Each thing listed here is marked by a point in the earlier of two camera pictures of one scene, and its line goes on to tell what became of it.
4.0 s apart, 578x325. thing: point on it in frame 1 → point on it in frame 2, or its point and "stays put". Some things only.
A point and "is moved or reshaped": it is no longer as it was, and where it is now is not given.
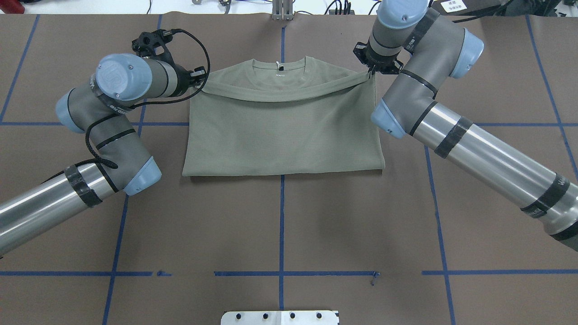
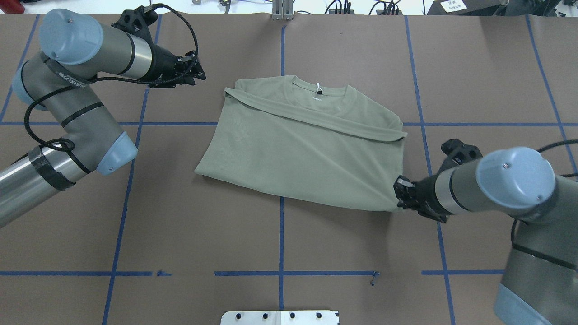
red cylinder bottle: (11, 6) stays put
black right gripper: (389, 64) → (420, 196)
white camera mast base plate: (282, 317) stays put
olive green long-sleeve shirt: (281, 116) is moved or reshaped
